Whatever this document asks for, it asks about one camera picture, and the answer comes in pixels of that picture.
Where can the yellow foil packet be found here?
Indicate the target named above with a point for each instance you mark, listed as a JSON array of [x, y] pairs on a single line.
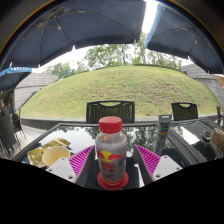
[[35, 156]]

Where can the dark green patio chair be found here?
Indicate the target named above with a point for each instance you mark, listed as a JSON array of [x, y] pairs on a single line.
[[110, 110], [184, 112]]

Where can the tall grey table card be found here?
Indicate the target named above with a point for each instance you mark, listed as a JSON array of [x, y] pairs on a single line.
[[163, 133]]

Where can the red-capped clear drink bottle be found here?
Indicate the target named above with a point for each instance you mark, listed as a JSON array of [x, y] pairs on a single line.
[[111, 150]]

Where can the cream paper cup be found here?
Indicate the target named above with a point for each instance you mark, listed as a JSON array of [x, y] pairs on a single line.
[[55, 155]]

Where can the tan patio umbrella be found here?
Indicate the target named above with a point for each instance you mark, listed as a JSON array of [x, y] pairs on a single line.
[[220, 80]]

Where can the navy patio umbrella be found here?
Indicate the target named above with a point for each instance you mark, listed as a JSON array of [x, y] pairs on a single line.
[[73, 23], [186, 40]]

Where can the group of dark patio chairs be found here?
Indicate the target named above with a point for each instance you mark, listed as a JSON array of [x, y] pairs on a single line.
[[10, 133]]

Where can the blue-edged patio umbrella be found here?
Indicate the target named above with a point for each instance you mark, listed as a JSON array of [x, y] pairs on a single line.
[[13, 75]]

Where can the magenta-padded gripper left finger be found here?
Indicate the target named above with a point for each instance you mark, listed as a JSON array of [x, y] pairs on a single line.
[[62, 167]]

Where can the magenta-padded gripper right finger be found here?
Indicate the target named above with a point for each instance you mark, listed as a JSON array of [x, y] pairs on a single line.
[[164, 166]]

